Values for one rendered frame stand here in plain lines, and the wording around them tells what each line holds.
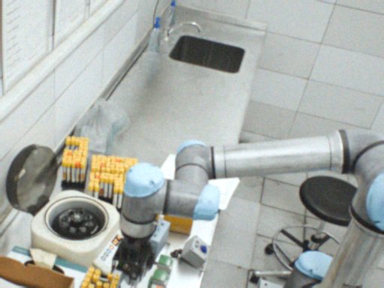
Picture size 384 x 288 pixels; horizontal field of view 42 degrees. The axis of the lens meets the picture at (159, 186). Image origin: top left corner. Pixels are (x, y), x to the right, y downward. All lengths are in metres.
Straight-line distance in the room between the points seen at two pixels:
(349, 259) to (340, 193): 1.46
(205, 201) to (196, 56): 2.34
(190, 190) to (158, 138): 1.20
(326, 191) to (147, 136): 0.93
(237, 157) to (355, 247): 0.30
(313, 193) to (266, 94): 1.38
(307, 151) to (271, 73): 2.57
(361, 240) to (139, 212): 0.45
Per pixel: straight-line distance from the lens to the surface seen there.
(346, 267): 1.13
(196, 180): 1.01
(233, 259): 2.93
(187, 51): 3.26
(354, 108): 3.75
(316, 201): 2.44
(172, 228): 1.72
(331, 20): 3.50
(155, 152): 2.08
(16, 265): 1.44
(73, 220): 1.57
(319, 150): 1.09
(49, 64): 1.66
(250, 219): 3.21
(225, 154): 1.08
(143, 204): 0.98
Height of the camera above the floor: 2.09
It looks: 39 degrees down
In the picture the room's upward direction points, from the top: 9 degrees clockwise
